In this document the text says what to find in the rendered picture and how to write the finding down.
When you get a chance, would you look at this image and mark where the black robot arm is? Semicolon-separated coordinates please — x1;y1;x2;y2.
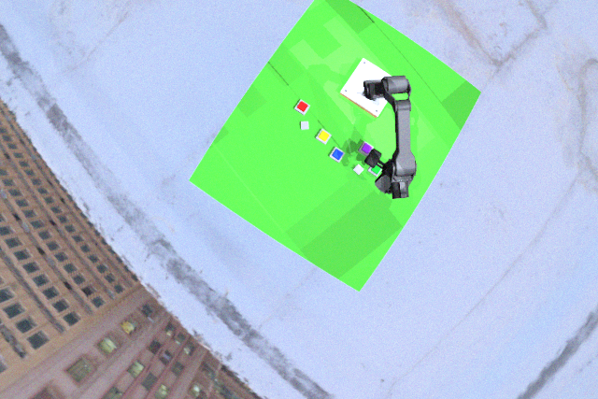
362;75;418;199

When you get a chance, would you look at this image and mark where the purple button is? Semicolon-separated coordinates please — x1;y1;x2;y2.
358;141;374;156

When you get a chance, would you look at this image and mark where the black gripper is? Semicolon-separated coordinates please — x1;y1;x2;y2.
364;149;412;187

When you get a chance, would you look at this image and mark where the yellow button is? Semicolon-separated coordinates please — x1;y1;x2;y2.
316;128;332;145

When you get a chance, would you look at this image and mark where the red button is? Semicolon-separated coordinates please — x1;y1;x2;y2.
295;100;311;116

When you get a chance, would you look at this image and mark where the green button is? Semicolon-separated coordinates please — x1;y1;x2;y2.
367;166;382;177

